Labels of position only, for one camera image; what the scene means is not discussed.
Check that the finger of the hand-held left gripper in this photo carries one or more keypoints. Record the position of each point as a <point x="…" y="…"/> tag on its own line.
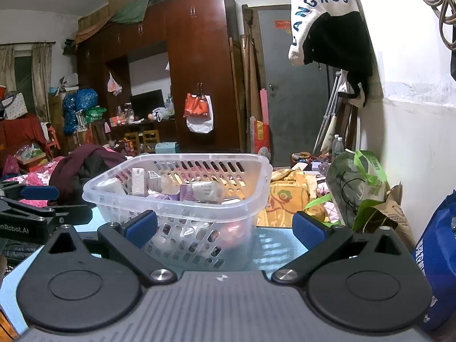
<point x="39" y="192"/>
<point x="71" y="214"/>

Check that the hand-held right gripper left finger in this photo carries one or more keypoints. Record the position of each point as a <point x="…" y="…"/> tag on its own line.
<point x="140" y="226"/>

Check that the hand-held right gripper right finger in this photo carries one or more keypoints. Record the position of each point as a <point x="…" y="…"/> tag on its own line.
<point x="308" y="226"/>

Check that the small bagged white box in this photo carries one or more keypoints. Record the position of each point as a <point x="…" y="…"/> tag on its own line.
<point x="108" y="186"/>

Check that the white plastic basket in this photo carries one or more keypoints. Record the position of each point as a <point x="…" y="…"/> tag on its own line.
<point x="199" y="217"/>

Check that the white and purple box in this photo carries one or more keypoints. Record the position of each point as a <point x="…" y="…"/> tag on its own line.
<point x="203" y="191"/>

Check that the pink floral cloth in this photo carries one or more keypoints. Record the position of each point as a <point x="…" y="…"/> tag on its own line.
<point x="35" y="176"/>

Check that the yellow floral blanket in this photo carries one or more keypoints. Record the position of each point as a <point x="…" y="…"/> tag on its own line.
<point x="288" y="192"/>

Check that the dark maroon clothes pile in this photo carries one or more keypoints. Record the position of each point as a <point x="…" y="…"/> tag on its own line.
<point x="89" y="164"/>

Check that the green and white bag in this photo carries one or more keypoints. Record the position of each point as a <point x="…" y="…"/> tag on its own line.
<point x="359" y="181"/>

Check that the light blue tissue box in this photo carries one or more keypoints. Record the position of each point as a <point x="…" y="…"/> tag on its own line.
<point x="166" y="148"/>

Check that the clear water bottle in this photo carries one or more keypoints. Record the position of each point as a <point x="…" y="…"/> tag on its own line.
<point x="335" y="142"/>
<point x="338" y="148"/>

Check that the brown paper bag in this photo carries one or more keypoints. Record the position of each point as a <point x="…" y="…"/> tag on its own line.
<point x="392" y="213"/>

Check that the yellow stools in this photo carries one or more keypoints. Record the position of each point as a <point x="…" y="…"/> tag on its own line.
<point x="142" y="140"/>

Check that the white patterned bag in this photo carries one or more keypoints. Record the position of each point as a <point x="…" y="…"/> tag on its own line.
<point x="13" y="106"/>

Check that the blue net bags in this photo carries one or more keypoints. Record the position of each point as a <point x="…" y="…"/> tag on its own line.
<point x="80" y="107"/>

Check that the small green basket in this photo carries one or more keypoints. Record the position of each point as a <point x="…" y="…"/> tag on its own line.
<point x="94" y="115"/>

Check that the red and yellow bag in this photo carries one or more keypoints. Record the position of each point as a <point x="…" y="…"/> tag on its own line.
<point x="262" y="137"/>

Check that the metal crutches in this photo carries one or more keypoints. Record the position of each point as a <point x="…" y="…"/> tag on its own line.
<point x="329" y="114"/>

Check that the beige curtains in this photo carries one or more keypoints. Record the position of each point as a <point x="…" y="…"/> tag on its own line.
<point x="41" y="74"/>

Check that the black television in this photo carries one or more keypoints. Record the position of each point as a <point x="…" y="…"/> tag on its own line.
<point x="146" y="103"/>

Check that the orange and white plastic bag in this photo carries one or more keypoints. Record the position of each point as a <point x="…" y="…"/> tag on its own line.
<point x="197" y="112"/>

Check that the pink hanging plastic bag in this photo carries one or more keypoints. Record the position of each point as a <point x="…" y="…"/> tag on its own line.
<point x="114" y="85"/>

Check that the blue fabric bag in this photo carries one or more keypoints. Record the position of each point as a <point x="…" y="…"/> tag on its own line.
<point x="440" y="256"/>

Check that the grey door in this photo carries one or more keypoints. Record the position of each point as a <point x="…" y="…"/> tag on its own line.
<point x="292" y="89"/>

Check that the leaning wooden boards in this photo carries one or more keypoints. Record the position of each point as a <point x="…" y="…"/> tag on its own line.
<point x="247" y="78"/>

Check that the brown wooden wardrobe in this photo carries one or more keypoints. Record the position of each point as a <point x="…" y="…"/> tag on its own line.
<point x="199" y="60"/>

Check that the black hanging garment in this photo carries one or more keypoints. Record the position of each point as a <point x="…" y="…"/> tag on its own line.
<point x="342" y="46"/>

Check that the cardboard boxes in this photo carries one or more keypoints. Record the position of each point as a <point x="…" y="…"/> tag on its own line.
<point x="96" y="14"/>

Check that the green cloth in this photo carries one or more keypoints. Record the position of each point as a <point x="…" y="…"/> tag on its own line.
<point x="142" y="5"/>

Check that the white printed hoodie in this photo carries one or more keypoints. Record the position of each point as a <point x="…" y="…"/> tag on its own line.
<point x="313" y="3"/>

